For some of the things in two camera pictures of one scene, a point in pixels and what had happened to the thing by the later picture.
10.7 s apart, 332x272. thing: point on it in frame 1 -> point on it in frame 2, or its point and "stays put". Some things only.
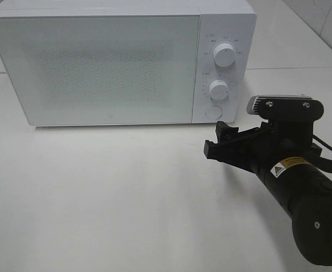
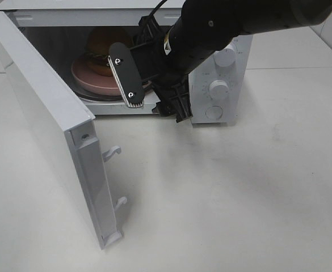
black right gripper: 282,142 -> 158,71
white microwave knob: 219,89 stays put
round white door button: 214,112 stays put
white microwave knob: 224,55 stays put
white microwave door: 99,69 -> 37,127
